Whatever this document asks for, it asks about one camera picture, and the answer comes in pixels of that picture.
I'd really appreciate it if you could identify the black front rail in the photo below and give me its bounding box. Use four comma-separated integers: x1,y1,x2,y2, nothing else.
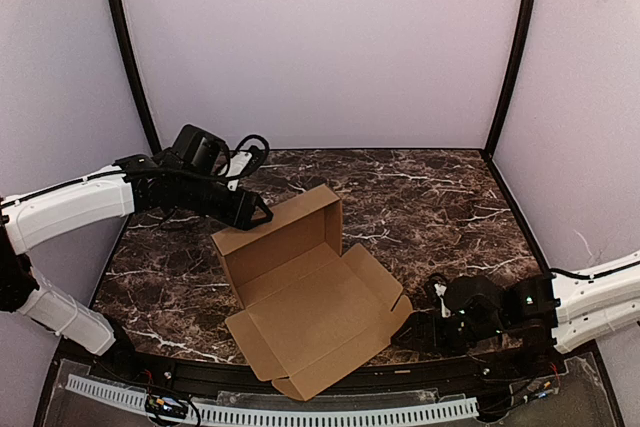
56,336,595,398

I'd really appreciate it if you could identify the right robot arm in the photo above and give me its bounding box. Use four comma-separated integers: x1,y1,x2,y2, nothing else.
392,252,639,355

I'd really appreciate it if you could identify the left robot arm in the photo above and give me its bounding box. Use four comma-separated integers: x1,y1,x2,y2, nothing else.
1,124,273,356

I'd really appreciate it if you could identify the left black frame post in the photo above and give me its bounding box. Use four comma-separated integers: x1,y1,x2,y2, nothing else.
107,0,162,154

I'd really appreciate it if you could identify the right black frame post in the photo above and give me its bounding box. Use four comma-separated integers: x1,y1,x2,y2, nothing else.
483,0,535,163

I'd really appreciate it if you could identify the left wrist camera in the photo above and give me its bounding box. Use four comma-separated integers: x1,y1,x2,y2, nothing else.
226,146,262,191

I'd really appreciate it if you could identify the black frame post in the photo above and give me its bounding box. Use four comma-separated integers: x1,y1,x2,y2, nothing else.
483,0,535,163
107,0,162,154

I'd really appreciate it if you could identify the white slotted cable duct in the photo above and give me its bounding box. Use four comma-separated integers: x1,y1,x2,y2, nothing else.
65,374,478,426

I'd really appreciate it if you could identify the small green circuit board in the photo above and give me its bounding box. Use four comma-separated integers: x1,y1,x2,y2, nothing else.
144,394,188,419

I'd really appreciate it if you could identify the brown cardboard box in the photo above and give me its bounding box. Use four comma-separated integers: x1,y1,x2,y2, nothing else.
213,185,413,401

